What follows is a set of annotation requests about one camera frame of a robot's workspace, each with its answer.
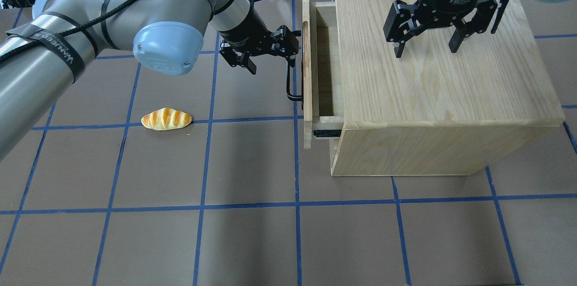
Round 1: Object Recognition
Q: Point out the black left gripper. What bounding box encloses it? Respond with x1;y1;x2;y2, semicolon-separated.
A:
219;9;300;75

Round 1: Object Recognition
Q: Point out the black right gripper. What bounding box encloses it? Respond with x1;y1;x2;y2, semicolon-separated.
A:
383;0;497;59

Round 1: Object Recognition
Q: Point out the black drawer handle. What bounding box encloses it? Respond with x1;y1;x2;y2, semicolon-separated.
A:
286;30;304;102

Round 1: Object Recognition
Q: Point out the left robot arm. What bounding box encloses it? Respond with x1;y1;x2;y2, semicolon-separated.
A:
0;0;301;158

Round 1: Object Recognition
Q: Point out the wooden drawer cabinet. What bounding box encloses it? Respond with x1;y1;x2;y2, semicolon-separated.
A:
331;0;565;176

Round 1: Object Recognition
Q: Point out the toy bread loaf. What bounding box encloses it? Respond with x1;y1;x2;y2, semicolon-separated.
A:
141;107;193;130

